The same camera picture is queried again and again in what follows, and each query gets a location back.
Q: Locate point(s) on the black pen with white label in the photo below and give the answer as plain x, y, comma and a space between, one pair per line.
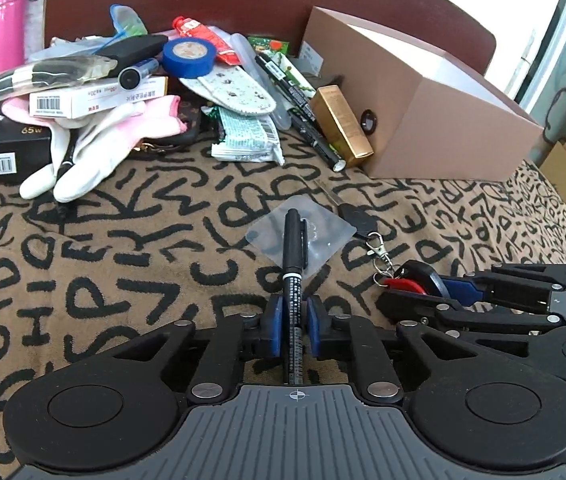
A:
301, 115

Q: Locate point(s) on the blue rimmed plastic container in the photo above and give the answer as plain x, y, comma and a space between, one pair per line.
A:
126, 22

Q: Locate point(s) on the black item in plastic bag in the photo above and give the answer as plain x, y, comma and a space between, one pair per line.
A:
53, 73

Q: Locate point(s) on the pinkish brown cardboard box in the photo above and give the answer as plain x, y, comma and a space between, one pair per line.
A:
434, 116

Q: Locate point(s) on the white pink glove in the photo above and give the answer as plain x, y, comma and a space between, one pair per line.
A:
86, 151

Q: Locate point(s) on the blue tape roll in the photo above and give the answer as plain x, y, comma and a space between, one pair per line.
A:
188, 58

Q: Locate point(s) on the pink water bottle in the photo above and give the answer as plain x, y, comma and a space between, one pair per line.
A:
7, 22

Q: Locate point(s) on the blue marker pen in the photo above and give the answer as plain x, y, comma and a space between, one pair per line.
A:
132, 76

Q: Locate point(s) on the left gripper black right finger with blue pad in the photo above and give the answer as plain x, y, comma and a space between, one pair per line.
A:
472, 404

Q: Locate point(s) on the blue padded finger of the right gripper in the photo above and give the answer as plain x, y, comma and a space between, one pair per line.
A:
465, 292

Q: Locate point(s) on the green candy packet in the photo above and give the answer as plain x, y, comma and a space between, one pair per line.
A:
268, 45

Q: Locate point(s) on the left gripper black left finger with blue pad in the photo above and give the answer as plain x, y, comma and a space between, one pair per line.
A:
115, 408

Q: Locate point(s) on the green white snack packet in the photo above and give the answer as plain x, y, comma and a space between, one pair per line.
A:
244, 139

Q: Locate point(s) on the black car key fob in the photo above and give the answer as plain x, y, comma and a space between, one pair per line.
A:
129, 51

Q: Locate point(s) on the floral shoe insole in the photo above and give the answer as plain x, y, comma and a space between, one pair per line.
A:
232, 88

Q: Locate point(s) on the gold rectangular box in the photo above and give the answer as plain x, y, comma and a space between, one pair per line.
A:
340, 126

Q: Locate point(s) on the red tube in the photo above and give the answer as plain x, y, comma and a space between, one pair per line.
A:
188, 27

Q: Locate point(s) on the car key with red keychain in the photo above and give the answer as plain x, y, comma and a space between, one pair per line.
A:
413, 276

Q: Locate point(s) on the white barcode box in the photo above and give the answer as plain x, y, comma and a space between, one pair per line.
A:
81, 101

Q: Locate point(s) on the black marker pen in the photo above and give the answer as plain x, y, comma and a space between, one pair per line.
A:
294, 263

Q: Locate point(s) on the clear plastic hook pad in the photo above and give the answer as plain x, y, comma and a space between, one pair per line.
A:
327, 233

